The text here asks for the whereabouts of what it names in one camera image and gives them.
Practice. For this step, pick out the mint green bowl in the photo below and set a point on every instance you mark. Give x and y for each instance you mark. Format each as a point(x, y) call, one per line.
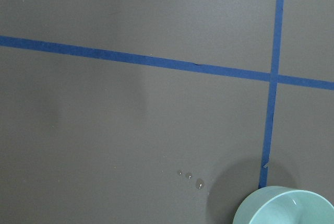
point(277, 204)

